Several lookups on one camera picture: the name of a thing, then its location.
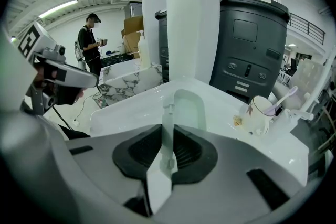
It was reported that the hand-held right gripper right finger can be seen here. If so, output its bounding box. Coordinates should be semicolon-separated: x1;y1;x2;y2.
153;124;306;224

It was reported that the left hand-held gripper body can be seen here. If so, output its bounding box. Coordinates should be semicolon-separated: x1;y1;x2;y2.
17;20;67;116

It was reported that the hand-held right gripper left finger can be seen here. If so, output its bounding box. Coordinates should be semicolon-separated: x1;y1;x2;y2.
65;123;164;218

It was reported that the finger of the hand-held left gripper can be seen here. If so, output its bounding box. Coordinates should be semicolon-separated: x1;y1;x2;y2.
34;59;100;89

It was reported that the white plastic object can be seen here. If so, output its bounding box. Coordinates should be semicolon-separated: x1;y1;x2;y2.
145;90;176;216

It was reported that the person's left hand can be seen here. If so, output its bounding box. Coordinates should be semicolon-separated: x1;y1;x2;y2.
33;65;85;106

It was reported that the ceiling tube light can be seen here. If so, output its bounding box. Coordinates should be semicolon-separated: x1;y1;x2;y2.
38;0;79;19

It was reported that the dark green table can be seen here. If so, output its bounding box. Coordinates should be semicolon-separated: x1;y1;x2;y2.
100;51;135;68

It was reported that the marble pattern counter block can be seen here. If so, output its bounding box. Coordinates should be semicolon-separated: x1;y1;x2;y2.
97;62;164;108

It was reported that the white floral cup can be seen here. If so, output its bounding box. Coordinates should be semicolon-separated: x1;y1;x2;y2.
240;95;276;137

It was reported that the stack of cardboard boxes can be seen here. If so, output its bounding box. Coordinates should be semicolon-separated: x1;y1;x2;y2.
120;15;144;59

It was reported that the white pump bottle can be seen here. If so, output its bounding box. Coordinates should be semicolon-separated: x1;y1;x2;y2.
136;30;151;69

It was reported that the purple toothbrush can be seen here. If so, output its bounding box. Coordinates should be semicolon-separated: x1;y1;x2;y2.
263;86;299;116

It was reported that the translucent plastic container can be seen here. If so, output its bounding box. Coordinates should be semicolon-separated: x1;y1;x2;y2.
290;60;327;111

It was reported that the white pillar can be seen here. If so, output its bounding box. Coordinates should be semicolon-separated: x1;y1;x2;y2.
141;0;221;85

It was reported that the large black appliance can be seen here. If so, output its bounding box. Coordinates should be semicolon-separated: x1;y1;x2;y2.
209;0;290;103

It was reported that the black railing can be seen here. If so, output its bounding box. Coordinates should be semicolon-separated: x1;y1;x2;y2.
288;12;327;46

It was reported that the white cable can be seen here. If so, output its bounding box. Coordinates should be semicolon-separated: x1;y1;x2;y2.
72;91;103;124

